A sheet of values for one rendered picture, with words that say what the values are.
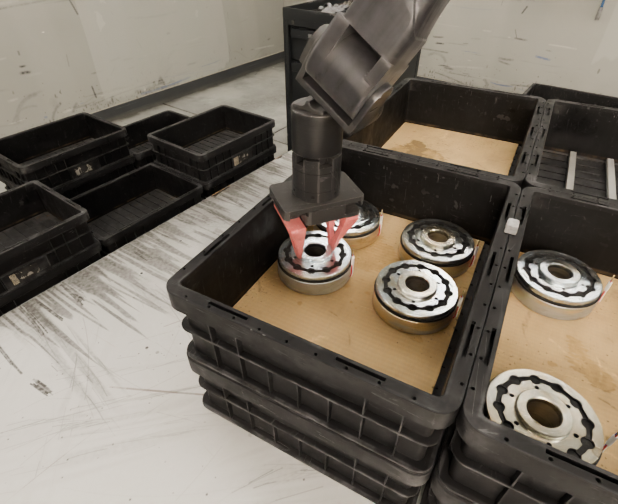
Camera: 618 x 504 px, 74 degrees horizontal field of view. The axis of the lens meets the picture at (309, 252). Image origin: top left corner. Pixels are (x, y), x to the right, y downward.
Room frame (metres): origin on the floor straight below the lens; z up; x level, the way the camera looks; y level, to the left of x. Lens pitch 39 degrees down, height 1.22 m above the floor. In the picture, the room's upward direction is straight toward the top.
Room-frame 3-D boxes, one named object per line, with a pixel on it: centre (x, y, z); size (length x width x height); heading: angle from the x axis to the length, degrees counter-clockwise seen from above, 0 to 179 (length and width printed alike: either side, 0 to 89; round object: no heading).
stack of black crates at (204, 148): (1.52, 0.37, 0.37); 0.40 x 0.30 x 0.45; 144
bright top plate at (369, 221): (0.53, -0.06, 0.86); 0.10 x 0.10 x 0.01
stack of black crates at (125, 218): (1.20, 0.61, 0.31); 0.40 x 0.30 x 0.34; 144
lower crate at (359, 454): (0.40, -0.07, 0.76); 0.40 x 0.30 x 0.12; 151
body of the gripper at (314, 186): (0.44, -0.01, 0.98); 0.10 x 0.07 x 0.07; 112
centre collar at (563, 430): (0.20, -0.22, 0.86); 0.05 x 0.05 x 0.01
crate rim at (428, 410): (0.40, -0.07, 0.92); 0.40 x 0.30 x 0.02; 151
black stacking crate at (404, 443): (0.40, -0.07, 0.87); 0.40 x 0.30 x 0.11; 151
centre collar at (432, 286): (0.37, -0.13, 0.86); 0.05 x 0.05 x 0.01
